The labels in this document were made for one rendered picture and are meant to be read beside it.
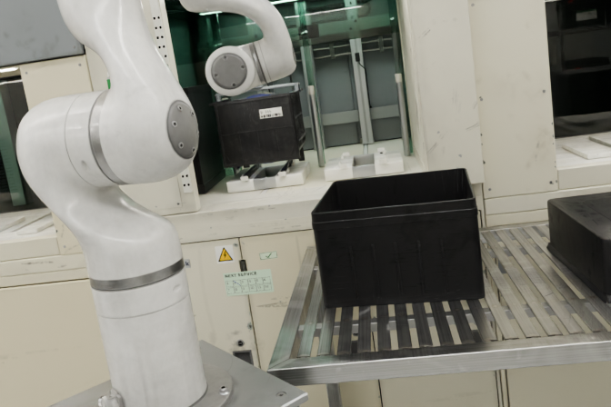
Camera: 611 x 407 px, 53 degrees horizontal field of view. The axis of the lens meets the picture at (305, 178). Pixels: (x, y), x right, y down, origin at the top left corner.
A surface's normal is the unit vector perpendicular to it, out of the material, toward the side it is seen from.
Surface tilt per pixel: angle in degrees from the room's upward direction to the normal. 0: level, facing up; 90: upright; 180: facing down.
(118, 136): 85
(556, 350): 90
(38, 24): 90
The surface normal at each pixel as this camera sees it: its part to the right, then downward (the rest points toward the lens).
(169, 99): 0.75, -0.43
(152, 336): 0.33, 0.12
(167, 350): 0.55, 0.07
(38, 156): -0.32, 0.19
